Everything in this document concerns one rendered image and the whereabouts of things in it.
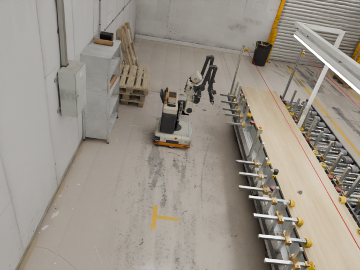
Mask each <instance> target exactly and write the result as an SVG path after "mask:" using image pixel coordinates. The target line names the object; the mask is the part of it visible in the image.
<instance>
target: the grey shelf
mask: <svg viewBox="0 0 360 270"><path fill-rule="evenodd" d="M93 41H94V39H93V40H92V42H91V43H90V44H89V45H88V46H87V47H86V48H85V49H84V50H83V51H82V53H80V61H81V62H84V63H85V66H86V102H87V103H86V105H85V106H84V108H83V110H82V125H83V140H84V141H85V140H86V138H85V136H86V137H90V138H98V139H105V140H107V144H108V143H109V136H110V132H111V129H112V128H113V126H114V123H115V120H116V119H117V118H118V105H119V80H120V66H121V41H118V40H113V42H114V45H113V46H107V45H102V44H96V43H94V42H93ZM118 49H119V55H118ZM113 75H116V76H117V79H116V81H115V82H114V84H113V86H112V88H111V89H110V80H111V79H112V77H113ZM107 79H108V83H107ZM117 82H118V84H117ZM107 86H108V90H107ZM116 107H117V111H116Z"/></svg>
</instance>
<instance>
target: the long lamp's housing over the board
mask: <svg viewBox="0 0 360 270"><path fill-rule="evenodd" d="M295 35H296V36H297V37H298V38H299V39H300V40H301V41H303V42H304V43H305V44H306V45H307V46H308V47H309V48H311V49H312V50H313V51H314V52H315V53H316V54H317V55H319V56H320V57H321V58H322V59H323V60H324V61H325V62H327V63H328V64H329V65H330V66H331V67H332V68H334V69H335V70H336V71H337V72H338V73H339V74H340V75H342V76H343V77H344V78H346V79H347V80H348V81H349V82H350V83H351V84H352V85H354V86H355V87H356V88H357V89H358V90H359V91H360V76H359V75H358V74H357V73H355V72H354V71H353V70H352V69H350V68H349V67H347V66H346V65H345V64H343V63H339V61H340V60H338V59H337V58H336V57H335V56H333V55H332V54H331V53H330V52H328V51H327V50H326V49H324V48H323V47H322V46H321V45H319V44H318V43H316V41H314V40H313V39H311V38H310V37H307V35H306V34H305V33H304V32H302V31H296V32H295V33H294V36H295Z"/></svg>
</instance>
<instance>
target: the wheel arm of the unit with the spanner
mask: <svg viewBox="0 0 360 270"><path fill-rule="evenodd" d="M238 188H239V189H243V190H251V191H260V192H263V191H264V189H263V188H258V187H249V186H241V185H239V187H238ZM268 191H269V193H273V191H271V190H270V189H268Z"/></svg>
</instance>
